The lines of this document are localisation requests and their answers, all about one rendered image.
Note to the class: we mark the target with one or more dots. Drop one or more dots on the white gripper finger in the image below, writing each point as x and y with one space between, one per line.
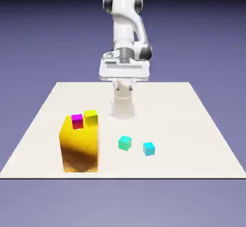
132 86
115 86

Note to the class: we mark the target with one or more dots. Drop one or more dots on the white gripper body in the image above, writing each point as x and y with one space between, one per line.
124 71

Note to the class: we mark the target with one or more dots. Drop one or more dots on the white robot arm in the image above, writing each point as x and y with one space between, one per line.
125 19

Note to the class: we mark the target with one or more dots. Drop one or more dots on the small yellow cube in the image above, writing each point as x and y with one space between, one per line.
91 118

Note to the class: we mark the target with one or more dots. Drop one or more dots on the small magenta cube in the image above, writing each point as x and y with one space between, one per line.
77 121

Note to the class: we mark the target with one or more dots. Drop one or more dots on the small teal cube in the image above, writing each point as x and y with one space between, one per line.
125 143

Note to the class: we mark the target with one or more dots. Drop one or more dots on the small cyan cube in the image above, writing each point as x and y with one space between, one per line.
149 148

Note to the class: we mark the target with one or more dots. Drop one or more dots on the large yellow box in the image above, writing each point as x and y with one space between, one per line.
79 148

